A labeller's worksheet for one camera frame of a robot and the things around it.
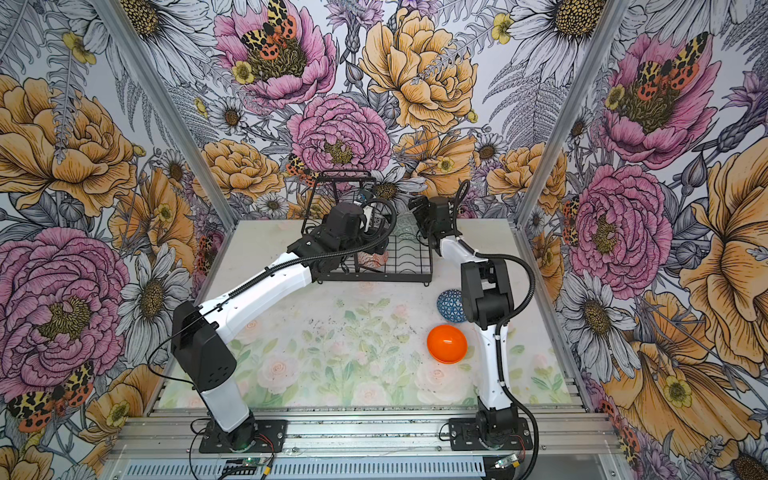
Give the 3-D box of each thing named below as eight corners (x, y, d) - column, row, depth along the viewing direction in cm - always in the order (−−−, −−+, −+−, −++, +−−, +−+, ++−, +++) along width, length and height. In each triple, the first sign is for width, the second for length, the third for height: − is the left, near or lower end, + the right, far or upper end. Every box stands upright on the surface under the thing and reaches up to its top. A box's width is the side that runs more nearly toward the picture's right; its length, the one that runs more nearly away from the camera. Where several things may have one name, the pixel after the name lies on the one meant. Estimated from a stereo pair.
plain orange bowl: (428, 366, 87) (430, 359, 83) (425, 332, 94) (427, 324, 90) (466, 366, 87) (470, 359, 83) (461, 332, 94) (464, 324, 90)
